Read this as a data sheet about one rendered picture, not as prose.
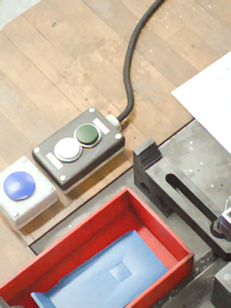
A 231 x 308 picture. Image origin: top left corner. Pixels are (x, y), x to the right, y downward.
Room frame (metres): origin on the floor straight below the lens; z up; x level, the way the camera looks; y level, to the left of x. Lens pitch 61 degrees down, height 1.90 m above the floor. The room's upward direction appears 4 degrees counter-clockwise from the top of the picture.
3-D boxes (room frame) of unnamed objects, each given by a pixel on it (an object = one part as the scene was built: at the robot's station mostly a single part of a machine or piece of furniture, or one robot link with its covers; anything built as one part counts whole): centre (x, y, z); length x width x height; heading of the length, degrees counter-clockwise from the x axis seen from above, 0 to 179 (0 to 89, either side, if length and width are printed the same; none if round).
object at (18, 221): (0.50, 0.12, 0.90); 0.07 x 0.07 x 0.06; 37
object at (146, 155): (0.49, -0.05, 0.95); 0.06 x 0.03 x 0.09; 37
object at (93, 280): (0.37, 0.03, 0.92); 0.15 x 0.07 x 0.03; 123
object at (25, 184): (0.50, 0.12, 0.93); 0.04 x 0.04 x 0.02
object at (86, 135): (0.56, 0.03, 0.93); 0.03 x 0.03 x 0.02
